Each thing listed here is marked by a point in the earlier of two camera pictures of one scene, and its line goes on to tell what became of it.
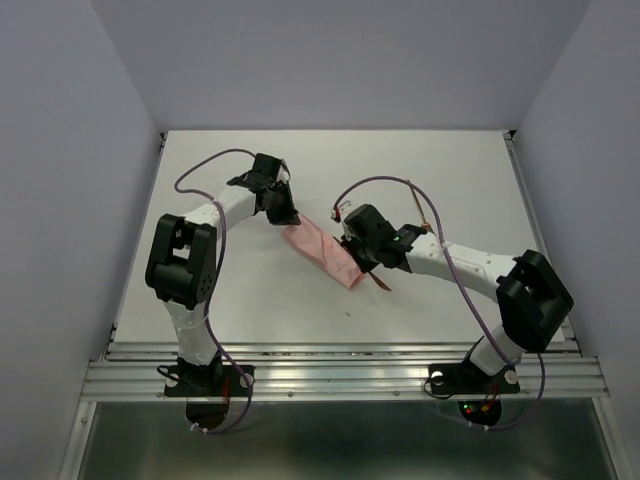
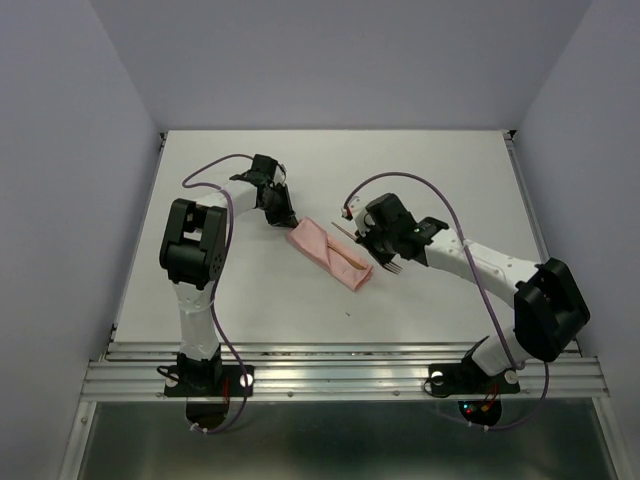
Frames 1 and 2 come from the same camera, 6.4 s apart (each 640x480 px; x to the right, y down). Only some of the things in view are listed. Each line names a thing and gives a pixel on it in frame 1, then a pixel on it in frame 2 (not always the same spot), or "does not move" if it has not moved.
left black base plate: x=208 y=381 does not move
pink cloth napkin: x=323 y=251 does not move
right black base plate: x=467 y=379 does not move
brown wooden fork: x=379 y=283 to x=393 y=268
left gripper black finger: x=279 y=205 does not move
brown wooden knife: x=425 y=225 to x=349 y=259
